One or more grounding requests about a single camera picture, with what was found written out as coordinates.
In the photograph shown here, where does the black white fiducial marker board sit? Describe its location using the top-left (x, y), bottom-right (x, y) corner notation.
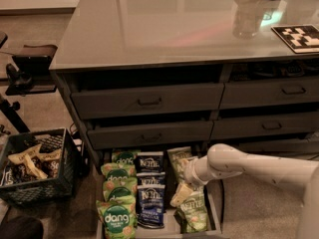
top-left (271, 25), bottom-right (319, 54)

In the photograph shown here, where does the rear green dang bag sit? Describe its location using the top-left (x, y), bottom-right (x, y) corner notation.
top-left (112, 149), bottom-right (139, 164)

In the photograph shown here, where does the front green kettle chip bag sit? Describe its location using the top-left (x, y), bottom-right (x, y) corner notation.
top-left (174, 191), bottom-right (207, 233)

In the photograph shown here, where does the front green dang bag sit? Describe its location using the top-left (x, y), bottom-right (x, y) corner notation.
top-left (96, 195), bottom-right (137, 239)

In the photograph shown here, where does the middle left grey drawer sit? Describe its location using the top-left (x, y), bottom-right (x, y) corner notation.
top-left (87, 120), bottom-right (213, 149)

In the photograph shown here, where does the grey counter cabinet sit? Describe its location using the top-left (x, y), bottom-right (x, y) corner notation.
top-left (50, 0), bottom-right (319, 164)

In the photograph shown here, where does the dark green plastic crate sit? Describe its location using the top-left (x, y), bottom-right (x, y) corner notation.
top-left (0, 128), bottom-right (78, 208)

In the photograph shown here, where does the middle right grey drawer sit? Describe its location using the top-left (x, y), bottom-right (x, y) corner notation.
top-left (211, 112), bottom-right (319, 140)

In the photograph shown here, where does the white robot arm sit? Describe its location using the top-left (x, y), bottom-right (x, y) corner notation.
top-left (170, 143), bottom-right (319, 239)

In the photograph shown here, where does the black stand with tray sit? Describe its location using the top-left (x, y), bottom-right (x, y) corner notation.
top-left (0, 31), bottom-right (58, 132)

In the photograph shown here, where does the blue kettle chip bag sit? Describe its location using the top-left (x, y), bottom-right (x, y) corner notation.
top-left (137, 172), bottom-right (165, 186)
top-left (137, 151), bottom-right (163, 172)
top-left (138, 184), bottom-right (164, 227)

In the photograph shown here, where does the dark snack bag in crate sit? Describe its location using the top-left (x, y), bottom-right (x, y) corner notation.
top-left (39, 149), bottom-right (62, 178)

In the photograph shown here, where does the tan snack bag in crate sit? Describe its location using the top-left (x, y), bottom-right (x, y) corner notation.
top-left (8, 144), bottom-right (48, 179)

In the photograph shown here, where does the top left grey drawer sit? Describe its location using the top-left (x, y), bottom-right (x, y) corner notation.
top-left (71, 83), bottom-right (223, 120)

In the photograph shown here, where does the dark round object bottom left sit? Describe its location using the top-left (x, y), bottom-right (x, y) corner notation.
top-left (0, 216), bottom-right (44, 239)

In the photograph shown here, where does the rear green kettle chip bag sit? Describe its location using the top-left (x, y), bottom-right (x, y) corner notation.
top-left (167, 146), bottom-right (192, 162)

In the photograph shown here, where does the top right grey drawer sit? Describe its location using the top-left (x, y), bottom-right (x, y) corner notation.
top-left (220, 76), bottom-right (319, 110)

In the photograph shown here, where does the open bottom left drawer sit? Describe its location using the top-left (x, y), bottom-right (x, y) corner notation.
top-left (95, 144), bottom-right (223, 239)

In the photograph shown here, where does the green dang bag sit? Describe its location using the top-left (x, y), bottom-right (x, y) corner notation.
top-left (112, 149), bottom-right (139, 164)
top-left (103, 177), bottom-right (138, 201)
top-left (96, 195), bottom-right (137, 239)
top-left (101, 162), bottom-right (136, 181)

